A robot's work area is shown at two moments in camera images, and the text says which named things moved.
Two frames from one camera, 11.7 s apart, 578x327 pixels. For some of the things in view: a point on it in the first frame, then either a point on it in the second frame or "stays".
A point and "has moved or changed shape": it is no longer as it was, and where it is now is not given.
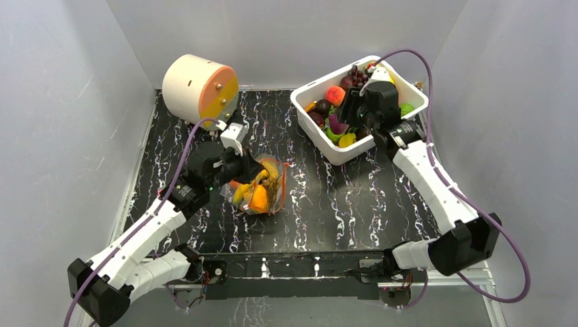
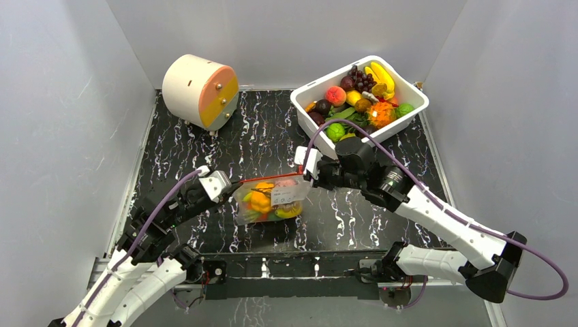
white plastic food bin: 315,137 stays
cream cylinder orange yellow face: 195,88 stays
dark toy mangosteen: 323,106 stays
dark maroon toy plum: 318,119 stays
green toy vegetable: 405,108 stays
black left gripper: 249,167 → 225,195
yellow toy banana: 271,167 → 289,213
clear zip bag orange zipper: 263,194 has moved or changed shape
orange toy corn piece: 311,106 stays
